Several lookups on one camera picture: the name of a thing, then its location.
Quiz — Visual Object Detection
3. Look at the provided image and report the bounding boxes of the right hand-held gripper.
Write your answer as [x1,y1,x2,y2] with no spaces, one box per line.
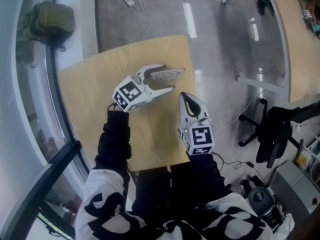
[177,91,216,157]

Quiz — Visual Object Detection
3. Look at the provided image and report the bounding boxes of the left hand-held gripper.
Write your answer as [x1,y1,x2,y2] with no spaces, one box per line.
[111,63,175,113]

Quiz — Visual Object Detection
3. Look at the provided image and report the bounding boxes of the white rectangular object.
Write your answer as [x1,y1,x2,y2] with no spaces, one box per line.
[150,68,186,83]

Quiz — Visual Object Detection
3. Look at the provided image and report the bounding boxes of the person's left forearm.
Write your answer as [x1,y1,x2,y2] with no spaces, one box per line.
[93,108,133,175]

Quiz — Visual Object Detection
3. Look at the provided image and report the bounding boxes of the person's right forearm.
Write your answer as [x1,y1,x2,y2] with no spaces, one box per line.
[187,150,234,205]

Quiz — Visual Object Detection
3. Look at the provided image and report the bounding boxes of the square wooden desk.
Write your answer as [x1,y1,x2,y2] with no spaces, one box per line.
[57,34,199,173]

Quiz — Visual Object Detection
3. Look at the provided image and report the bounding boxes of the black office chair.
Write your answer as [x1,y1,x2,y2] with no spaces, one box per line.
[238,98,320,170]

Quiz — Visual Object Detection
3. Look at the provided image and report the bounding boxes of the black grey equipment box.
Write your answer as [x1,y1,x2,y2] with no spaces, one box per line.
[248,186,286,235]

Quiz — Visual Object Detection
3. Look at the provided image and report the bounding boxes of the long wooden desk metal legs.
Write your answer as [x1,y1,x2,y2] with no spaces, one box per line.
[220,0,320,104]

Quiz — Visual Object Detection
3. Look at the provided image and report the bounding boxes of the olive green backpack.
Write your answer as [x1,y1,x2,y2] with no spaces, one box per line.
[21,0,76,53]

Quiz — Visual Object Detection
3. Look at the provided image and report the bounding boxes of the white storage shelf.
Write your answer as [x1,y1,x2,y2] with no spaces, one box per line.
[294,133,320,183]

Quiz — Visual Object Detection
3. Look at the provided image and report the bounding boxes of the person's patterned black white top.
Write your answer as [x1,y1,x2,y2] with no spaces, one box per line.
[74,168,274,240]

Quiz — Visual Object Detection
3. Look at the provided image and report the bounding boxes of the small teal object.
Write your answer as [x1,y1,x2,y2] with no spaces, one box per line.
[311,20,320,39]

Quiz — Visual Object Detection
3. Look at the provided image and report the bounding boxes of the thin white floor cable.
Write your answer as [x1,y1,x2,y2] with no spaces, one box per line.
[214,88,266,135]

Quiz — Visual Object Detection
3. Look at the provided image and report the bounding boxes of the black cable with adapter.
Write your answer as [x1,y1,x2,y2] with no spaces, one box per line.
[211,150,266,185]

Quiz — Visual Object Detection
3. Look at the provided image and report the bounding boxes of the dark window frame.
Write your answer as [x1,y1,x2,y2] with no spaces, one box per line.
[0,0,101,240]

